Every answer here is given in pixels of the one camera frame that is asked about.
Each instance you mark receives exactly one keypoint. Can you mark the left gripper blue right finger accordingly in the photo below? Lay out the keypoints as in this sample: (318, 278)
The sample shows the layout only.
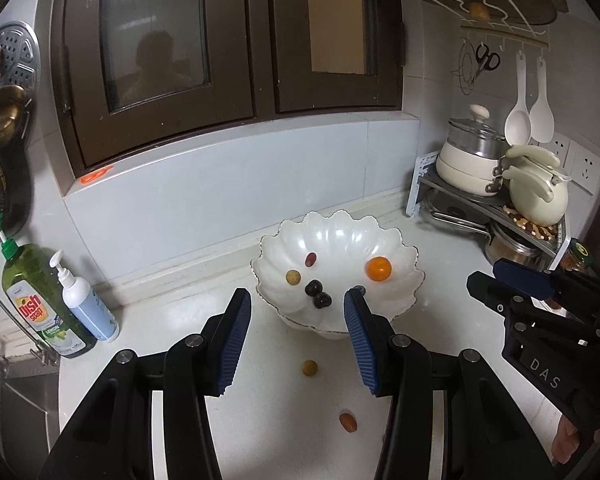
(363, 335)

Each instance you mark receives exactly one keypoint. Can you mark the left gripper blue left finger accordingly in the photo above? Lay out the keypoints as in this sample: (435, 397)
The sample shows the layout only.
(229, 338)

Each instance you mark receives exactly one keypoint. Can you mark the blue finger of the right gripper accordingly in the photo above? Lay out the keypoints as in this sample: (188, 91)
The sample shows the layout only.
(531, 282)
(495, 295)

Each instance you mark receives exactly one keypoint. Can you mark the dark plum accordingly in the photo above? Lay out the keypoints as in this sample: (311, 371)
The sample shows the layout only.
(313, 288)
(322, 300)

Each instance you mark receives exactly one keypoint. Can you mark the yellow longan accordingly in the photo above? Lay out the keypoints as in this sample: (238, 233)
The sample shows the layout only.
(293, 277)
(309, 368)

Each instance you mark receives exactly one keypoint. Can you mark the red grape tomato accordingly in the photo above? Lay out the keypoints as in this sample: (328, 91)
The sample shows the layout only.
(311, 258)
(348, 421)

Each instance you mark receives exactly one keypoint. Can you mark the person's right hand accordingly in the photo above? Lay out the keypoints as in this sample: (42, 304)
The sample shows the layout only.
(566, 441)

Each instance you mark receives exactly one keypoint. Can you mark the metal counter shelf rack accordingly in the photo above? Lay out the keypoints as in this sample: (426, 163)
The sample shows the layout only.
(552, 241)

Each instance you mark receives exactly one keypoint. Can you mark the glass jar of sauce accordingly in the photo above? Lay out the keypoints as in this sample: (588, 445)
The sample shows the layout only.
(578, 257)

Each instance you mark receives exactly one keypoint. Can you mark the stainless steel pot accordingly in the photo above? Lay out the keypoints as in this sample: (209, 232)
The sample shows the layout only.
(504, 243)

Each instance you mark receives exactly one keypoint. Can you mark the white scalloped fruit bowl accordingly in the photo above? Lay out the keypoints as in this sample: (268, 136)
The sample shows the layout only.
(343, 246)

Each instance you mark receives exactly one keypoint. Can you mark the cream ceramic kettle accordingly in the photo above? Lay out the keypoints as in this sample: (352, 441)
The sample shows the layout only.
(538, 187)

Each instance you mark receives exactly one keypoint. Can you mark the cream pot with glass lid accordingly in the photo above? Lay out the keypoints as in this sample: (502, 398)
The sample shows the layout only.
(471, 153)

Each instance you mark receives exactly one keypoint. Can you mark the white pump lotion bottle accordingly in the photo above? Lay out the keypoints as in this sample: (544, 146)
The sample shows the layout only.
(84, 303)

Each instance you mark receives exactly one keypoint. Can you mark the white rice spoon left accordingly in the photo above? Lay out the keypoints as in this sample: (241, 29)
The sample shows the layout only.
(517, 127)

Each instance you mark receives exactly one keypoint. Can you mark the white rice spoon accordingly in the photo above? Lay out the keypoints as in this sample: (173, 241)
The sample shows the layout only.
(517, 127)
(541, 116)

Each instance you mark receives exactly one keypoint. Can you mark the white rice spoon right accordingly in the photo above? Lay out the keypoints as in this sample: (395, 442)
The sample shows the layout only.
(541, 116)

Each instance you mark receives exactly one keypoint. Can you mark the small chrome faucet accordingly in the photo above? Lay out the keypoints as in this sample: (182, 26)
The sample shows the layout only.
(43, 352)

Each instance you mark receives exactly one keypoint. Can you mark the green dish soap bottle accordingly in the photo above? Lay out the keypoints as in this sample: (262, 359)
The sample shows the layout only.
(36, 295)

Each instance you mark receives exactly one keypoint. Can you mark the black scissors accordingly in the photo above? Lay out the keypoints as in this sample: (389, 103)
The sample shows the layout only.
(472, 63)

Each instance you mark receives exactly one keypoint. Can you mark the stainless steel sink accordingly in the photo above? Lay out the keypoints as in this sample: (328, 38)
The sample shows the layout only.
(29, 418)

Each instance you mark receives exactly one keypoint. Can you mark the black perforated frying pan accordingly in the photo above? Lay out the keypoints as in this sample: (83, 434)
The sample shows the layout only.
(15, 188)

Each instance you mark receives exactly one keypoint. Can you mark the small brass ladle pot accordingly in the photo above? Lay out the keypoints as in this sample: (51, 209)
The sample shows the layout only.
(14, 113)

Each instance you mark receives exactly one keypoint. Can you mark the round steel steamer plate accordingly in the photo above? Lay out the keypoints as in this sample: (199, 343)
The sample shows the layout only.
(20, 59)

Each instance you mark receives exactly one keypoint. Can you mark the white wall power outlets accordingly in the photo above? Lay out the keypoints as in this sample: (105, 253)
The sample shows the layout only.
(581, 165)

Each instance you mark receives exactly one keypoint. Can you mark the dark wooden window frame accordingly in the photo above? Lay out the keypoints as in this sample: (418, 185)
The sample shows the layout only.
(130, 75)

